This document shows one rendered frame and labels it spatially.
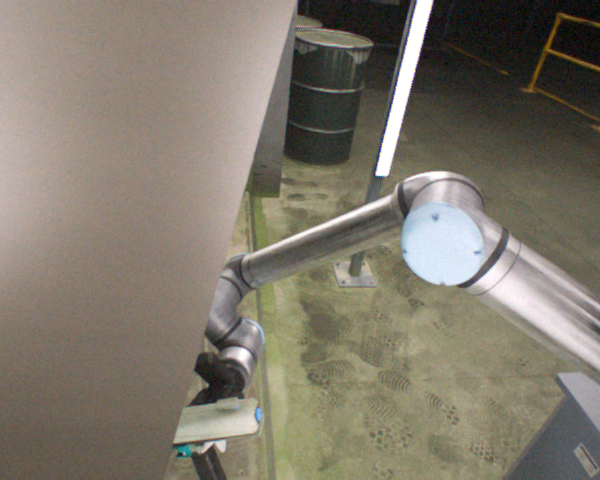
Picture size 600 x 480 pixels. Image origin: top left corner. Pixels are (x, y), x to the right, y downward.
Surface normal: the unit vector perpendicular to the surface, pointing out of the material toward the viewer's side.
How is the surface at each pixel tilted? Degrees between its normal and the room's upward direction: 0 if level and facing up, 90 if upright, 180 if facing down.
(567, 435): 90
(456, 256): 87
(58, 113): 90
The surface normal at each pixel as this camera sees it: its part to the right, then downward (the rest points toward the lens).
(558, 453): -0.99, -0.02
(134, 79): 0.22, 0.57
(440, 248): -0.47, 0.41
